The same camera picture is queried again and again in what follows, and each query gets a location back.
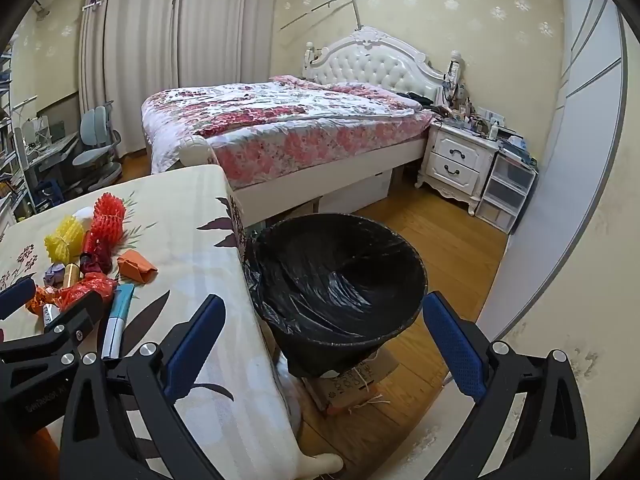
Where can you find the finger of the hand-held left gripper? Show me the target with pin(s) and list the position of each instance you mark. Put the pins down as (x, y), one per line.
(15, 297)
(65, 327)

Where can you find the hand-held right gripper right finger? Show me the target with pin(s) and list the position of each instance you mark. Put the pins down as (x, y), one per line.
(455, 345)

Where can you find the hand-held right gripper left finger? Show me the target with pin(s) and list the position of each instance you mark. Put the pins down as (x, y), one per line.
(195, 345)

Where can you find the purple paper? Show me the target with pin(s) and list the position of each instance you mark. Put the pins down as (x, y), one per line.
(52, 274)

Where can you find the yellow foam fruit net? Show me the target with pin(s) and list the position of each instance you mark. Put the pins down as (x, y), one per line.
(65, 240)

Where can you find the red foam fruit net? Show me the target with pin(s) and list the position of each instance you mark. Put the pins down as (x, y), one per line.
(107, 215)

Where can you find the black lined trash bin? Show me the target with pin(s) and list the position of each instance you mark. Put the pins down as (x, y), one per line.
(325, 280)

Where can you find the white labelled packet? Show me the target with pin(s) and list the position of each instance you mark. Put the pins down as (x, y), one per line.
(50, 315)

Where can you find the orange red plastic wrapper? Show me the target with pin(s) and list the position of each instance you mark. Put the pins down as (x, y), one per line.
(85, 290)

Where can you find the gold tube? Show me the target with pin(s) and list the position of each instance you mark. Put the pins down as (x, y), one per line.
(71, 274)

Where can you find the blue and white tube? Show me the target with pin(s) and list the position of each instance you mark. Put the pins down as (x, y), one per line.
(117, 315)

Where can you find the red shiny cylinder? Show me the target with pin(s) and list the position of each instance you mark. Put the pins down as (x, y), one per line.
(90, 242)

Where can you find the orange folded paper box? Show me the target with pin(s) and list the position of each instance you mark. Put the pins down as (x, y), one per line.
(137, 265)

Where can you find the floral cream tablecloth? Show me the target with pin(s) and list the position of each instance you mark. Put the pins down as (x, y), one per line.
(200, 240)

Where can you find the dark blue bag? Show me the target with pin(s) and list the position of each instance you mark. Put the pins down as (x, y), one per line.
(50, 192)

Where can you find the grey study desk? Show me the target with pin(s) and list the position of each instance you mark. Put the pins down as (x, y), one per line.
(50, 147)

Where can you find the white bookshelf with books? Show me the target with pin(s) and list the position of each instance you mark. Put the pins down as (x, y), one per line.
(7, 135)

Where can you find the clear plastic drawer unit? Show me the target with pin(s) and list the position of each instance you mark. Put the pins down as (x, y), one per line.
(505, 190)

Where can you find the grey blue desk chair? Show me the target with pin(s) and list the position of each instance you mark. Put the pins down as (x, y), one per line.
(97, 135)

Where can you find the white under-bed storage box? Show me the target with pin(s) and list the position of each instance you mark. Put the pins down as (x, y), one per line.
(355, 192)

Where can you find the white two-drawer nightstand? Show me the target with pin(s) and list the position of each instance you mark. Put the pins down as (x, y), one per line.
(455, 160)

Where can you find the white desk lamp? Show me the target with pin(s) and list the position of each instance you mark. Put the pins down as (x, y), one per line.
(25, 102)

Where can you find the pile of nightstand clutter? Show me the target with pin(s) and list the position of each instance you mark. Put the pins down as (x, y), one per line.
(480, 120)

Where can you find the pink floral quilt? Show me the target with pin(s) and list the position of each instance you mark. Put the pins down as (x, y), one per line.
(280, 120)

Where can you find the white wardrobe door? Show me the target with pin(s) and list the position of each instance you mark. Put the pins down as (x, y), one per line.
(575, 135)

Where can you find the dark clothes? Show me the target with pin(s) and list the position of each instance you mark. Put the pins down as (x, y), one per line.
(417, 99)

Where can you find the white bed with tufted headboard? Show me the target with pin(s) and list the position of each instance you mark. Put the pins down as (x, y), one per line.
(380, 67)

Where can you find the beige curtains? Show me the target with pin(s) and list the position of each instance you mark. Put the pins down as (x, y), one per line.
(175, 50)

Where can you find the metal pole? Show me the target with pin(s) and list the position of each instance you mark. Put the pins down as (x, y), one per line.
(325, 7)

